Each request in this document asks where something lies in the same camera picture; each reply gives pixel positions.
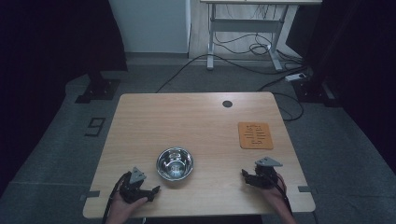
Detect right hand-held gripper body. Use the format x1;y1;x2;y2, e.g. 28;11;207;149
253;156;284;189

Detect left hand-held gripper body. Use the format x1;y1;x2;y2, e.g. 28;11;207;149
119;166;151;204

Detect stainless steel bowl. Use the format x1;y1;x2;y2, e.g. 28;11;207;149
155;147;194;182

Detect person's left hand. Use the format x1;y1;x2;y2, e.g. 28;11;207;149
109;189;149;219

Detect person's right hand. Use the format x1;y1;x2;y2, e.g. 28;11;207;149
260;173;288;207

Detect orange square mat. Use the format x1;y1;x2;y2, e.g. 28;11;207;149
237;121;275;150

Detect grey tape strip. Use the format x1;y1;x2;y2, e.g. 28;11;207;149
297;185;319;195
78;189;102;203

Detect black stand base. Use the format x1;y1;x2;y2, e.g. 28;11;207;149
291;77;342;108
74;70;121;105

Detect white power strip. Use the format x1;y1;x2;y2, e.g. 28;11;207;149
284;72;308;83

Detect dark curtain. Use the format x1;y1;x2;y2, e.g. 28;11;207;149
286;0;396;175
0;0;129;197

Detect white panel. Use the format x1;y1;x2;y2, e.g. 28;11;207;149
107;0;191;54

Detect left hand-held gripper black cable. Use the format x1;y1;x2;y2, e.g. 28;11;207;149
101;171;132;224

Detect hand-held gripper black cable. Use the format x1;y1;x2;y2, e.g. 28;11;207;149
273;175;294;217
101;171;132;224

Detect right hand-held gripper black cable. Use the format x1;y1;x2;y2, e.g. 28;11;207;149
273;175;294;217

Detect looped black floor cable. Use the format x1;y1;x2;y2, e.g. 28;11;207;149
256;65;309;122

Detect long black floor cable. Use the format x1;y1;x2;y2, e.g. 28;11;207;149
155;53;307;94

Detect tangled black cables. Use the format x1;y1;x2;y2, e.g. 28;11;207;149
213;5;304;63

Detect white metal desk frame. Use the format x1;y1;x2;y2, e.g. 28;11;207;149
200;0;323;72

